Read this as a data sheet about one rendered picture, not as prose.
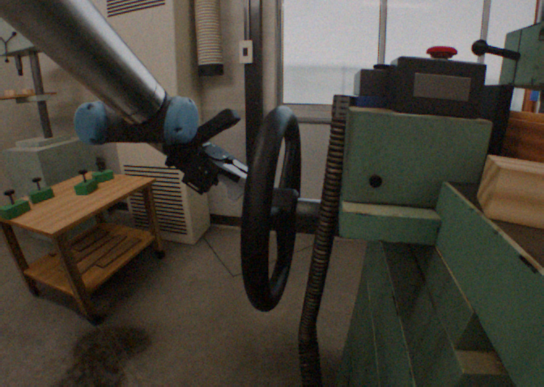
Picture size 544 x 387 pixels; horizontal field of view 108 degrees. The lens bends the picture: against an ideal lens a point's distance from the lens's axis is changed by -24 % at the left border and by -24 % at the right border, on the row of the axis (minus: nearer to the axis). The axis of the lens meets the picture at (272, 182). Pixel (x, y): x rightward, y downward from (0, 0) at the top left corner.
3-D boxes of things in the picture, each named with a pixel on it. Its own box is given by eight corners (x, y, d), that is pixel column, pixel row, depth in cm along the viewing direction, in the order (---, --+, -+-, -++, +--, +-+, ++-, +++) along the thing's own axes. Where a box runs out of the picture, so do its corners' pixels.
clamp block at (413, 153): (339, 163, 38) (342, 103, 35) (427, 170, 35) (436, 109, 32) (342, 203, 25) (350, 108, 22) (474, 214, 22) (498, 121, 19)
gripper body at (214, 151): (219, 187, 56) (177, 159, 57) (237, 154, 53) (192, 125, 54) (203, 197, 49) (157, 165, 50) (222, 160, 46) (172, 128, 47)
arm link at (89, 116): (111, 98, 35) (155, 99, 45) (67, 102, 38) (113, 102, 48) (115, 148, 37) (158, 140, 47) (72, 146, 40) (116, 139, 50)
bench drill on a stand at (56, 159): (71, 210, 212) (34, 31, 158) (119, 218, 201) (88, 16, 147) (26, 236, 167) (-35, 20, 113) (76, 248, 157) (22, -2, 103)
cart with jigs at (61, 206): (107, 240, 169) (86, 155, 147) (170, 255, 156) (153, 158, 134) (24, 298, 109) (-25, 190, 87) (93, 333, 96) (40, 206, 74)
